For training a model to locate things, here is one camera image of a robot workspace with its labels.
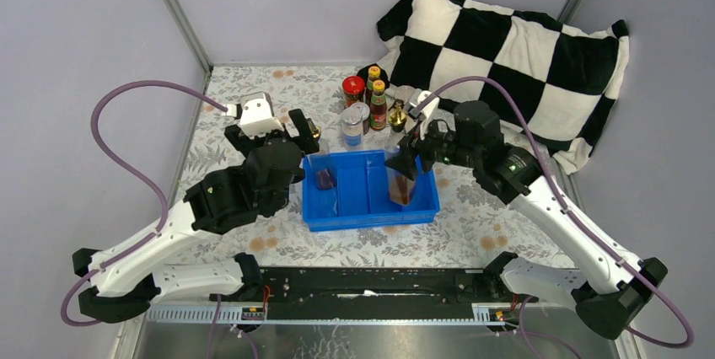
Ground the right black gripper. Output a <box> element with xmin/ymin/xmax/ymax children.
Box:
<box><xmin>383</xmin><ymin>114</ymin><xmax>480</xmax><ymax>181</ymax></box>

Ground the glass oil bottle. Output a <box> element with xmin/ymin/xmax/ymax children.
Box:
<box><xmin>384</xmin><ymin>99</ymin><xmax>416</xmax><ymax>206</ymax></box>
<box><xmin>307</xmin><ymin>126</ymin><xmax>337</xmax><ymax>190</ymax></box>

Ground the metal lid shaker jar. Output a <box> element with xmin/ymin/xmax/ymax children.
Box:
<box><xmin>341</xmin><ymin>106</ymin><xmax>363</xmax><ymax>151</ymax></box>

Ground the blue divided plastic bin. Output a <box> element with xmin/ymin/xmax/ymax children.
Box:
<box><xmin>302</xmin><ymin>150</ymin><xmax>440</xmax><ymax>232</ymax></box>

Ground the sauce bottle yellow cap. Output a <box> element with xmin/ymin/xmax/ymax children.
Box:
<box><xmin>370</xmin><ymin>79</ymin><xmax>388</xmax><ymax>131</ymax></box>
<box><xmin>365</xmin><ymin>65</ymin><xmax>381</xmax><ymax>105</ymax></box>

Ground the tall glass spice canister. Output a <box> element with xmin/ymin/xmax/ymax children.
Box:
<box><xmin>389</xmin><ymin>85</ymin><xmax>417</xmax><ymax>124</ymax></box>

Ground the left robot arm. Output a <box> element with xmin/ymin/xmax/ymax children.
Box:
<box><xmin>70</xmin><ymin>109</ymin><xmax>321</xmax><ymax>324</ymax></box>

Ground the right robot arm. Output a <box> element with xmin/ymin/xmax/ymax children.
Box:
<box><xmin>385</xmin><ymin>101</ymin><xmax>668</xmax><ymax>340</ymax></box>

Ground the white lid sauce jar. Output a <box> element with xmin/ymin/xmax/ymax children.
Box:
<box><xmin>352</xmin><ymin>102</ymin><xmax>370</xmax><ymax>135</ymax></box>

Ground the red lid chili jar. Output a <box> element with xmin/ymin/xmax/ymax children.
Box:
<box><xmin>341</xmin><ymin>75</ymin><xmax>366</xmax><ymax>108</ymax></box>

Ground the floral fern tablecloth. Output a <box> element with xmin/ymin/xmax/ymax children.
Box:
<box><xmin>175</xmin><ymin>66</ymin><xmax>572</xmax><ymax>268</ymax></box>

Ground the black white checkered pillow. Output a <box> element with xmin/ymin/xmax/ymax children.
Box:
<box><xmin>376</xmin><ymin>0</ymin><xmax>630</xmax><ymax>174</ymax></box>

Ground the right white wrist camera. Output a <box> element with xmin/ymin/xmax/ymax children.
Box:
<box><xmin>406</xmin><ymin>89</ymin><xmax>440</xmax><ymax>123</ymax></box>

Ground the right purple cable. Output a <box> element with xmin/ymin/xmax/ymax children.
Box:
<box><xmin>424</xmin><ymin>76</ymin><xmax>696</xmax><ymax>350</ymax></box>

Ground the purple cable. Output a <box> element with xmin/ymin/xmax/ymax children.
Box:
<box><xmin>424</xmin><ymin>76</ymin><xmax>696</xmax><ymax>350</ymax></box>
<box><xmin>60</xmin><ymin>79</ymin><xmax>230</xmax><ymax>329</ymax></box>

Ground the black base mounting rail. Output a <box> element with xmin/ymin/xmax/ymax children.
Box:
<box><xmin>209</xmin><ymin>266</ymin><xmax>525</xmax><ymax>322</ymax></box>

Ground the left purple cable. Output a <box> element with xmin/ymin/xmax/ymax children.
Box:
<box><xmin>60</xmin><ymin>79</ymin><xmax>230</xmax><ymax>329</ymax></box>

